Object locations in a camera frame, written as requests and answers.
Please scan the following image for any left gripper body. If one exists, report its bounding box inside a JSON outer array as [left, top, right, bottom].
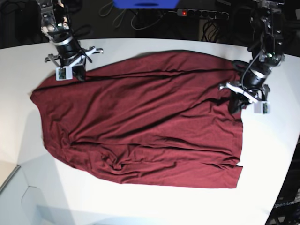
[[219, 67, 270, 105]]

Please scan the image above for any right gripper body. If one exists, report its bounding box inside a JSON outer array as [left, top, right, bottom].
[[45, 35, 103, 69]]

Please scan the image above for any dark red t-shirt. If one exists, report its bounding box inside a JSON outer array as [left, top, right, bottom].
[[30, 51, 243, 188]]

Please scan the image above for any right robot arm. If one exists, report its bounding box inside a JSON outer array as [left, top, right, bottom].
[[37, 0, 103, 81]]

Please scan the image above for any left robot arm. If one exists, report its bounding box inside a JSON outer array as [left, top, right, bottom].
[[219, 0, 285, 114]]

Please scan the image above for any blue box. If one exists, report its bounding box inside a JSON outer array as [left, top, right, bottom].
[[113, 0, 179, 9]]

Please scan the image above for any black power strip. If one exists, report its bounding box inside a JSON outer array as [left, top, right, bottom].
[[176, 8, 229, 20]]

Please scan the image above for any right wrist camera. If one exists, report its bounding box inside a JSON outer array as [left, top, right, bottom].
[[55, 67, 73, 81]]

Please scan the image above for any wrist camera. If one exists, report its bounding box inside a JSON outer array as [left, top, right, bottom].
[[254, 101, 270, 114], [55, 67, 73, 81]]

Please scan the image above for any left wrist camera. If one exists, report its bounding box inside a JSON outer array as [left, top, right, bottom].
[[254, 101, 270, 114]]

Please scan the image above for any white cable loop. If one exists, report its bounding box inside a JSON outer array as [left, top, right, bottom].
[[112, 9, 167, 30]]

